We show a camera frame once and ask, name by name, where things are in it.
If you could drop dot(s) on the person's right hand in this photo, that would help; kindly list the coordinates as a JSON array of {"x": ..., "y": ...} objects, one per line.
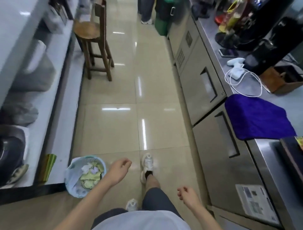
[{"x": 190, "y": 197}]

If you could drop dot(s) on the person's left hand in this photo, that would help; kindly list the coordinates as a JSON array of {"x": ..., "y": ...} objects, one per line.
[{"x": 117, "y": 171}]

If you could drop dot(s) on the person's left forearm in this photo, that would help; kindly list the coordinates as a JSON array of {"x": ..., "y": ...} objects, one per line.
[{"x": 82, "y": 208}]

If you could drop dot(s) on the person's right forearm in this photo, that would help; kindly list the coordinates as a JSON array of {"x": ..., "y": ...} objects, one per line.
[{"x": 206, "y": 220}]

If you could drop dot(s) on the pile of yellowish waste paper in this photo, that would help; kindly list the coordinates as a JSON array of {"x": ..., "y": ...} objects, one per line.
[{"x": 91, "y": 179}]

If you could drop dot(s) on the person's right shoe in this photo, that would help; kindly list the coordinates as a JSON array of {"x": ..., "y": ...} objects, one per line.
[{"x": 147, "y": 162}]

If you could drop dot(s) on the person's shoe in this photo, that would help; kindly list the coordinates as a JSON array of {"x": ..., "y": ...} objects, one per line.
[
  {"x": 131, "y": 205},
  {"x": 147, "y": 162}
]

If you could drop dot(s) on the person's black shorts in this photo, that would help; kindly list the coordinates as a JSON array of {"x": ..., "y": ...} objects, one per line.
[{"x": 158, "y": 201}]

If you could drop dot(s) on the person's left shoe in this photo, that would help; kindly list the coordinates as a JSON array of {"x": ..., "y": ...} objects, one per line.
[{"x": 131, "y": 205}]

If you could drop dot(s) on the person's right leg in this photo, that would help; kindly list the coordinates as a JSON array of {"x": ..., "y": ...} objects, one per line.
[{"x": 152, "y": 183}]

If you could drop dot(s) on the lined trash bin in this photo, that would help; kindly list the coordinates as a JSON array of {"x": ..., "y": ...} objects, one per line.
[{"x": 71, "y": 187}]

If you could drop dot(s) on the stainless steel counter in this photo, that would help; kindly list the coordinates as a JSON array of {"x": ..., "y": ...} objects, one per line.
[{"x": 213, "y": 147}]

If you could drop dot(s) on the white paper sheet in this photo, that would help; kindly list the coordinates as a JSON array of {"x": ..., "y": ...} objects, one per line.
[{"x": 255, "y": 201}]

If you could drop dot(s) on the green and yellow pads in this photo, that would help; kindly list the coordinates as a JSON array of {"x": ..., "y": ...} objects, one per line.
[{"x": 48, "y": 165}]

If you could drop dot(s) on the patterned fabric pad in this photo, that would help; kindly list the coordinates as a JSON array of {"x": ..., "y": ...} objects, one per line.
[{"x": 17, "y": 174}]

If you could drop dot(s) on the purple cloth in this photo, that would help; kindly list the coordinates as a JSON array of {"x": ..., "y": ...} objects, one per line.
[{"x": 258, "y": 116}]

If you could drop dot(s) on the black pan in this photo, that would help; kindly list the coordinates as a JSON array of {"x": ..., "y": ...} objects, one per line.
[{"x": 11, "y": 154}]

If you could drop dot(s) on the white power adapter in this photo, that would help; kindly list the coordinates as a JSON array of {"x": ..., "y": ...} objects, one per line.
[{"x": 236, "y": 74}]

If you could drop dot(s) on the brown wooden box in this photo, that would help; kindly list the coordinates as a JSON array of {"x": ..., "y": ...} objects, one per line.
[{"x": 272, "y": 83}]

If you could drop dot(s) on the white handheld device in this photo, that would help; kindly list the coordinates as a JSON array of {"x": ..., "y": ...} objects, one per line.
[{"x": 234, "y": 61}]

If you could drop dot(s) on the wooden chair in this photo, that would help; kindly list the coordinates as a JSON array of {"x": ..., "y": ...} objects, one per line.
[{"x": 86, "y": 29}]

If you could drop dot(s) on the dark smartphone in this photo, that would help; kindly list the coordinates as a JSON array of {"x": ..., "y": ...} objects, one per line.
[{"x": 228, "y": 52}]

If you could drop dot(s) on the green bin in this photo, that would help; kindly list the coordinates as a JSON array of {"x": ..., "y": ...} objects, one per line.
[{"x": 162, "y": 26}]

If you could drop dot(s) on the black coffee machine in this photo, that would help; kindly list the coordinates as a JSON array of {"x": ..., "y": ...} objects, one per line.
[{"x": 272, "y": 47}]

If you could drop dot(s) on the grey marble table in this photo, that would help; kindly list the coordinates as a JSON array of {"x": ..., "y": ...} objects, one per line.
[{"x": 11, "y": 35}]

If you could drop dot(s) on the dark blue cloth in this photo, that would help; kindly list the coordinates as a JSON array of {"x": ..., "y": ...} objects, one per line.
[{"x": 200, "y": 11}]

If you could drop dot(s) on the clear jug with colourful contents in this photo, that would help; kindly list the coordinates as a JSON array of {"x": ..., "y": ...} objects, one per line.
[{"x": 233, "y": 21}]

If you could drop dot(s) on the tall black appliance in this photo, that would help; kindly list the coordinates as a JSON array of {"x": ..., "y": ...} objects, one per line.
[{"x": 265, "y": 19}]

